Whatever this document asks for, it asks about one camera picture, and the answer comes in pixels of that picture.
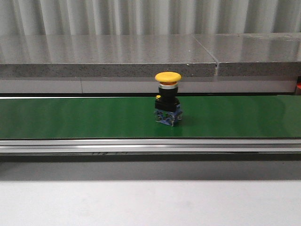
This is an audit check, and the grey stone slab right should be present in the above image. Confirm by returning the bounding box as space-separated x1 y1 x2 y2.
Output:
194 33 301 79

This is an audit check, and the yellow mushroom push button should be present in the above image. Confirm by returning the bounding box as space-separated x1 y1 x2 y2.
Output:
154 72 182 127

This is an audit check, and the orange red object at edge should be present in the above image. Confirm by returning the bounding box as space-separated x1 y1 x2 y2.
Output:
295 76 301 96

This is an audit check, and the white corrugated curtain backdrop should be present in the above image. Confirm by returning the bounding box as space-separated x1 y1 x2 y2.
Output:
0 0 301 35

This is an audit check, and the grey stone slab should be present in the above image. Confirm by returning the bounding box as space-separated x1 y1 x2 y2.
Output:
194 33 301 79
0 35 215 78

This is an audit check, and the green conveyor belt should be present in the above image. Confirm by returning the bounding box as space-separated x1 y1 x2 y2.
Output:
0 95 301 139

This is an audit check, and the grey stone slab left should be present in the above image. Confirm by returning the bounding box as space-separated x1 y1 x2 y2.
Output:
0 35 215 78

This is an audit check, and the aluminium conveyor side rail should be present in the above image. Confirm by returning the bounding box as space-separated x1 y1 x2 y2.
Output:
0 138 301 155

